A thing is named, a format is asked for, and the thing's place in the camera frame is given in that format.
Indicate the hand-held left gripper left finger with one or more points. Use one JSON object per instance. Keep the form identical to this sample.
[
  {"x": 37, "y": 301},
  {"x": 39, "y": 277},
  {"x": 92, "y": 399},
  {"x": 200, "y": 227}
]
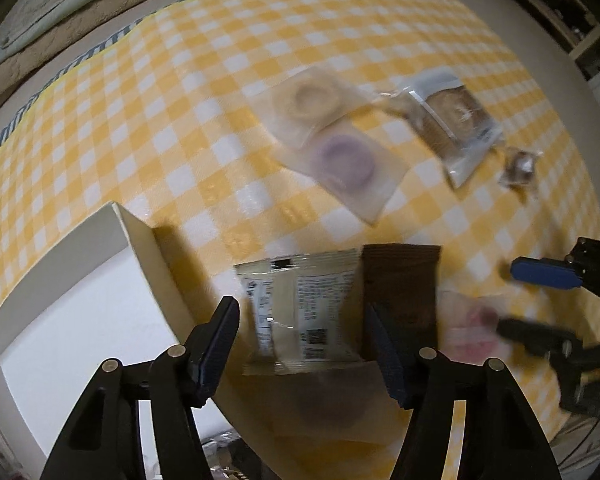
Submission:
[{"x": 215, "y": 350}]

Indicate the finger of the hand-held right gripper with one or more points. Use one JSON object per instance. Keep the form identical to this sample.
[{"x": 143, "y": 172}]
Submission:
[
  {"x": 530, "y": 332},
  {"x": 545, "y": 271}
]

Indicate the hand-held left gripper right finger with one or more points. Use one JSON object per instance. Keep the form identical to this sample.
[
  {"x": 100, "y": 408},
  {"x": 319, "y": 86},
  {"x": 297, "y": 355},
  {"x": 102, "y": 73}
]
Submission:
[{"x": 387, "y": 360}]

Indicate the pink clear snack packet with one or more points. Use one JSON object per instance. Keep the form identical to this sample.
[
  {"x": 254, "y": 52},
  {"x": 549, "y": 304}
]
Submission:
[{"x": 472, "y": 321}]

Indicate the brown snack packet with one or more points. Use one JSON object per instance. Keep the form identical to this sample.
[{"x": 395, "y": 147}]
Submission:
[{"x": 405, "y": 280}]

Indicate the white green snack packet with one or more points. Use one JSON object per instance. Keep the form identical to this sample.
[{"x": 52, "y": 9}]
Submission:
[{"x": 290, "y": 310}]

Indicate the small candy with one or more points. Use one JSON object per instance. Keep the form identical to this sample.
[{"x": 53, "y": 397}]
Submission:
[{"x": 520, "y": 165}]

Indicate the white cardboard box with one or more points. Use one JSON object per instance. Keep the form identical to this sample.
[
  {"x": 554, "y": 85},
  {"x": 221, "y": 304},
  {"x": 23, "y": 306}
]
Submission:
[{"x": 70, "y": 335}]

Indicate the gold round pastry packet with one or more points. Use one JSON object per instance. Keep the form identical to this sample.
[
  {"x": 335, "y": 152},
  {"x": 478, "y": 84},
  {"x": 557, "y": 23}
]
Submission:
[{"x": 455, "y": 115}]

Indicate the purple donut clear packet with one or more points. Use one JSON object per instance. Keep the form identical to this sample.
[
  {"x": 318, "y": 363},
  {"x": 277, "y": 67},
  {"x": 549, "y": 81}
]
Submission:
[{"x": 347, "y": 160}]

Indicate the beige donut clear packet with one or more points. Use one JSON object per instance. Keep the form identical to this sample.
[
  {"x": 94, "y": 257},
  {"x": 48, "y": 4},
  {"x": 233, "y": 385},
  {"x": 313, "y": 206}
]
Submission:
[{"x": 307, "y": 102}]

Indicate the grey bed sheet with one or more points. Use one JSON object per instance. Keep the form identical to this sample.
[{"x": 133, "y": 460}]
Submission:
[{"x": 555, "y": 90}]

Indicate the yellow checkered cloth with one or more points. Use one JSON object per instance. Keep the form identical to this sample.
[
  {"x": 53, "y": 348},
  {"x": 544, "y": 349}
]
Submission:
[{"x": 180, "y": 85}]

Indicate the beige quilted blanket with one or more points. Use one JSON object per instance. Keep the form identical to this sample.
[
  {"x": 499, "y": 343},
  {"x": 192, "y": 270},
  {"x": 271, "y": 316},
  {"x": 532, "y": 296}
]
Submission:
[{"x": 25, "y": 70}]

